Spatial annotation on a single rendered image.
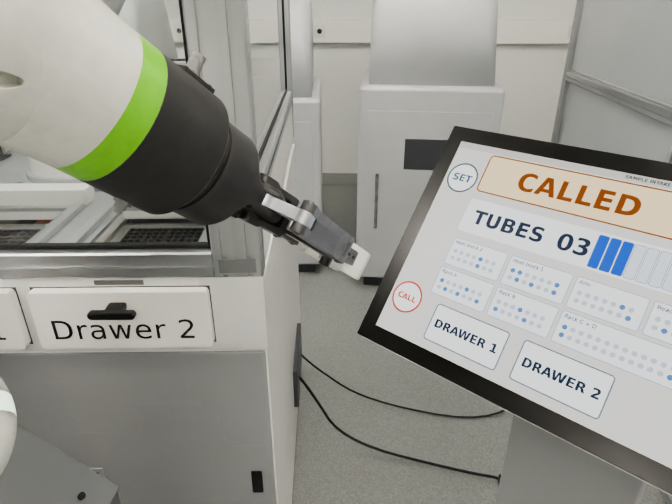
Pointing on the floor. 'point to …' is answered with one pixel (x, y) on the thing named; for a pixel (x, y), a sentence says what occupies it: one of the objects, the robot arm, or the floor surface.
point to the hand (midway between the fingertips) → (336, 251)
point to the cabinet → (174, 412)
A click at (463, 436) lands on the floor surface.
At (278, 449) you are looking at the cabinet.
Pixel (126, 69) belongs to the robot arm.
